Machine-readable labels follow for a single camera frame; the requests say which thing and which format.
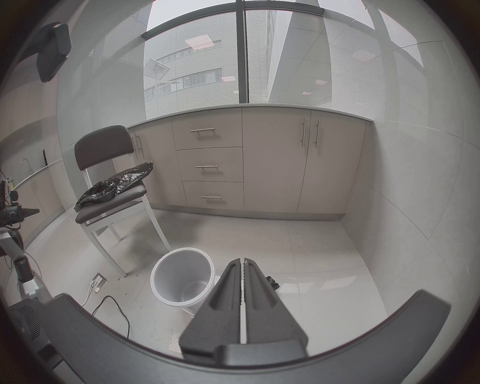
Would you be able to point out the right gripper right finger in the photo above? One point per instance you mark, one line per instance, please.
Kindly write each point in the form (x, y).
(268, 311)

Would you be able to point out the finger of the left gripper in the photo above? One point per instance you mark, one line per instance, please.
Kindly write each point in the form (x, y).
(30, 212)

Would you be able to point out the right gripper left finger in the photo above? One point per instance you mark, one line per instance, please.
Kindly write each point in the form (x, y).
(219, 311)

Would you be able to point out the black plastic bag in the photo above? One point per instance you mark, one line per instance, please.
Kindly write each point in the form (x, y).
(108, 185)

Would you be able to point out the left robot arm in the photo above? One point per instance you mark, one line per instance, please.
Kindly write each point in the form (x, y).
(28, 285)

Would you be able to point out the white trash bin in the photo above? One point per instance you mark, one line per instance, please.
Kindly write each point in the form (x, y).
(176, 270)

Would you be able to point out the grey white chair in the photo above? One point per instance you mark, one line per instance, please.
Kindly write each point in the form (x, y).
(101, 146)

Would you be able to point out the beige cabinet with drawers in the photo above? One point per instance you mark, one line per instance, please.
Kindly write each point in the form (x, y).
(273, 161)

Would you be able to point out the window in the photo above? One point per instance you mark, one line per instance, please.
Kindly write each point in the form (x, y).
(242, 56)

